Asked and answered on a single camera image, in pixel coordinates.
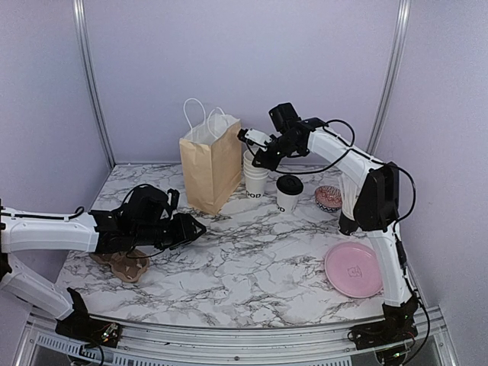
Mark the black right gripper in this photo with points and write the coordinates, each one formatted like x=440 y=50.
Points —
x=268 y=164

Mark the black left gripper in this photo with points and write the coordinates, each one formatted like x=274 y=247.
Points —
x=184 y=221

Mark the black coffee cup lid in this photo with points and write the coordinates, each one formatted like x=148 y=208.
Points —
x=289 y=185

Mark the white paper coffee cup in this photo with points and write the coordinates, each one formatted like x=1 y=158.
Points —
x=286 y=203

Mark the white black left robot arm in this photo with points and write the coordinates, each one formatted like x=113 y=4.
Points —
x=24 y=231

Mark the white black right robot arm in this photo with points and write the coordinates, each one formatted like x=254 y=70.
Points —
x=375 y=204

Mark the brown paper takeout bag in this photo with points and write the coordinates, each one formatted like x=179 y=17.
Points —
x=211 y=157

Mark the stack of white paper cups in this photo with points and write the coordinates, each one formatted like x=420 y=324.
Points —
x=256 y=178

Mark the patterned red blue bowl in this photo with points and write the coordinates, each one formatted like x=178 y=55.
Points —
x=328 y=198

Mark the bundle of white wrapped straws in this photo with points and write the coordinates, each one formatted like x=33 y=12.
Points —
x=348 y=198

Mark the brown cardboard cup carrier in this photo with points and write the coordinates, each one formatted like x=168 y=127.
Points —
x=129 y=270

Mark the black cup holding straws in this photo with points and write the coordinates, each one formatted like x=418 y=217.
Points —
x=348 y=227

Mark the pink plastic plate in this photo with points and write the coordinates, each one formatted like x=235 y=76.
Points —
x=352 y=269

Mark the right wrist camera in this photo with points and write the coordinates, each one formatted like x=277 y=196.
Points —
x=256 y=137

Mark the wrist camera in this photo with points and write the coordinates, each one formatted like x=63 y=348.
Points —
x=256 y=137
x=173 y=196

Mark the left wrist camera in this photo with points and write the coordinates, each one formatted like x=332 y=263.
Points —
x=173 y=196

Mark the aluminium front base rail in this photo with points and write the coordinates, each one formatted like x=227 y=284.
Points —
x=157 y=344

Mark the right aluminium frame post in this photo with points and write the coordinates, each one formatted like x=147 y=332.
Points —
x=393 y=68

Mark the aluminium frame post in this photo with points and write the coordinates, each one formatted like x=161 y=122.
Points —
x=81 y=28
x=393 y=68

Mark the left aluminium frame post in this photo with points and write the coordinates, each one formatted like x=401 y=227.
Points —
x=81 y=28

